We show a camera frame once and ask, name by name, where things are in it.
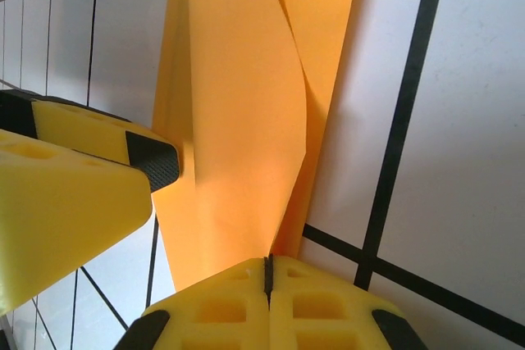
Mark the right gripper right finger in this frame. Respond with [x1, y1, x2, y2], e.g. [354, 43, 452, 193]
[268, 255, 430, 350]

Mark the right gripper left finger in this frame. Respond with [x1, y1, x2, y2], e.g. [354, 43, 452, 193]
[116, 257, 271, 350]

